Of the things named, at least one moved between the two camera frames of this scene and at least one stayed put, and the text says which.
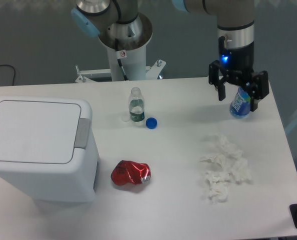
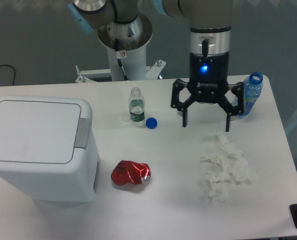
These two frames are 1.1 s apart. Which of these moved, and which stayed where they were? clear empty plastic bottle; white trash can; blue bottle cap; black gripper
Moved: black gripper
Stayed: white trash can; blue bottle cap; clear empty plastic bottle
